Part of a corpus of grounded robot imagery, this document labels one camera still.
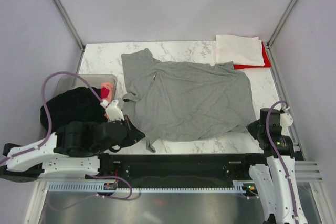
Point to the left aluminium frame post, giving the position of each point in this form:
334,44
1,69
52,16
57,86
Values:
66,18

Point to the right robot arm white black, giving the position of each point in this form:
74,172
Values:
275,180

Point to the peach t shirt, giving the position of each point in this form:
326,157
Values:
109,86

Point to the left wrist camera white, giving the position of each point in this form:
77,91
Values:
113,109

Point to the aluminium frame post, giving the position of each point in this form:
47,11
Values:
66,18
285,16

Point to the white slotted cable duct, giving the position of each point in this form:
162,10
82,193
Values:
104,187

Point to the black t shirt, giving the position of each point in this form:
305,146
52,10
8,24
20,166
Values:
76,105

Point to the magenta t shirt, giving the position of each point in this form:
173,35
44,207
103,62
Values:
104,93

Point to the grey t shirt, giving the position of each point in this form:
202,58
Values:
184,101

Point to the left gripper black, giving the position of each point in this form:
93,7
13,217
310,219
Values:
135,135

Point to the clear plastic bin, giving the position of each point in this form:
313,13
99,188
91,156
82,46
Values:
69,82

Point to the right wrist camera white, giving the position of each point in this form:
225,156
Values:
286,119

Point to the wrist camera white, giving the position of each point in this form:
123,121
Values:
113,109
286,119

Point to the white folded t shirt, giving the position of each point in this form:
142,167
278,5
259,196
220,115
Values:
239,50

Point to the right aluminium frame post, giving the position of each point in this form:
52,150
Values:
285,16

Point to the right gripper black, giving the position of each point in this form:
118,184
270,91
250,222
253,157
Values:
251,127

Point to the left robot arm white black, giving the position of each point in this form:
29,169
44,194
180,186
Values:
77,150

